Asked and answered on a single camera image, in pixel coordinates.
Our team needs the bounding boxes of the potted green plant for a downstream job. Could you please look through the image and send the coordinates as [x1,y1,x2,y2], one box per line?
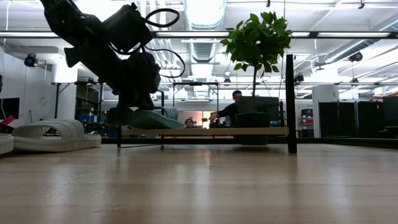
[220,11,294,146]

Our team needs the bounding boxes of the background black rig frame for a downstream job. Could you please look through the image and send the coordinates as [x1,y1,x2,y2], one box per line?
[172,81,220,123]
[50,81,104,121]

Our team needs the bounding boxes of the round black ceiling fixture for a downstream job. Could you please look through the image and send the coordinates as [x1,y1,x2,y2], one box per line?
[24,53,38,68]
[348,51,364,63]

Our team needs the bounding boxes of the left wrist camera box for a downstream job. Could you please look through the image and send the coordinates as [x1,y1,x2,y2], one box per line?
[101,2,154,54]

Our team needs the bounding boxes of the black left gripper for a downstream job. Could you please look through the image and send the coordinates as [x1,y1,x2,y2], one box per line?
[93,46,162,126]

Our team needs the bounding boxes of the teal green rubber slide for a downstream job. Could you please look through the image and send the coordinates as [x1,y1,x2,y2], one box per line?
[129,106,185,131]

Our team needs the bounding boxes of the black wall monitor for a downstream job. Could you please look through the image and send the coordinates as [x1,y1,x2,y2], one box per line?
[0,97,21,121]

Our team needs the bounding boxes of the red flat object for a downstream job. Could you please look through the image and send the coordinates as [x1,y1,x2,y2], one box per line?
[0,114,19,133]

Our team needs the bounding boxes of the large black box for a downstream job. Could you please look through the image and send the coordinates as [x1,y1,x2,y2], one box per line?
[237,95,281,114]

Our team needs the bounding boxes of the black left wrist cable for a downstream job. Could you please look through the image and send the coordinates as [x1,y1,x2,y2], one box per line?
[108,7,187,79]

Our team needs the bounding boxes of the black aluminium rig frame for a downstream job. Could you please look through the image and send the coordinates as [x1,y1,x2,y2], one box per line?
[0,30,398,149]

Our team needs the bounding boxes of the wooden shelf with black frame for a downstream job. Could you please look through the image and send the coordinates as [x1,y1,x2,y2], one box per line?
[116,54,298,155]

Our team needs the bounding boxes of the black room divider panels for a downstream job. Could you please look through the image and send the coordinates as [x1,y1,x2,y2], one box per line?
[318,96,398,139]

